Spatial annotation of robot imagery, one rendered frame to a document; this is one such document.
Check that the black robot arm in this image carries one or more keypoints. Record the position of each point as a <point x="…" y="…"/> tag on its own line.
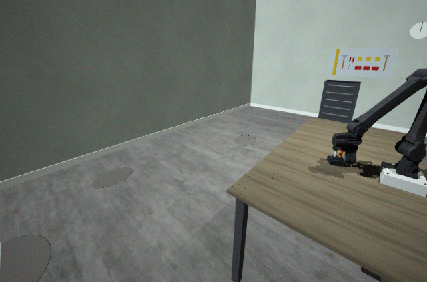
<point x="412" y="146"/>

